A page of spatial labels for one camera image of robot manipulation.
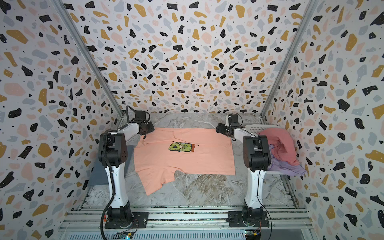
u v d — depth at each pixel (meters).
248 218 0.67
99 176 0.61
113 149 0.61
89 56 0.87
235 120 0.86
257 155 0.58
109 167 0.59
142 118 0.90
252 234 0.72
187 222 0.74
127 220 0.66
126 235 0.70
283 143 0.82
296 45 0.84
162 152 1.03
